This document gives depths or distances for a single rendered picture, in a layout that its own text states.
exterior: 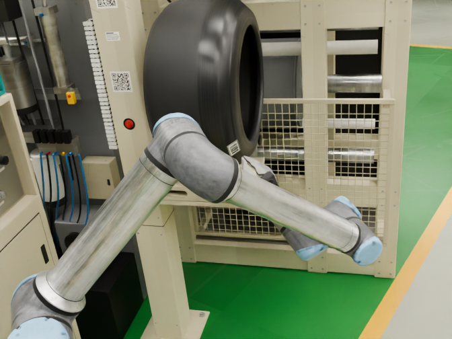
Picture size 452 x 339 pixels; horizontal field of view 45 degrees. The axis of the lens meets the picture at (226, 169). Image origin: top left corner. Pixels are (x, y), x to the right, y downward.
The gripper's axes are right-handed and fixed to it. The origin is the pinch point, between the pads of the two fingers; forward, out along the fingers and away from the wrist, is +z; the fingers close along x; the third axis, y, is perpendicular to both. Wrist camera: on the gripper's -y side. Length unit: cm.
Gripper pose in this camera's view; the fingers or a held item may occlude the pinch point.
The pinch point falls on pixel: (245, 159)
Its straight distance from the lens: 173.2
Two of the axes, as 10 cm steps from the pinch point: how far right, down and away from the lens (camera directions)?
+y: 0.5, 3.5, 9.4
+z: -5.6, -7.6, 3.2
